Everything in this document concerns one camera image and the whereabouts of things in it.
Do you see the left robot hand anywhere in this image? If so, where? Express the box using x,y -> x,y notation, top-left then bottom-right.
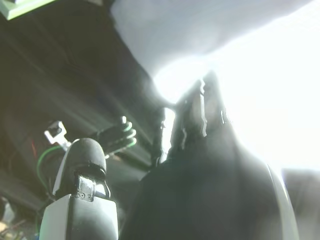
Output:
39,70 -> 300,240

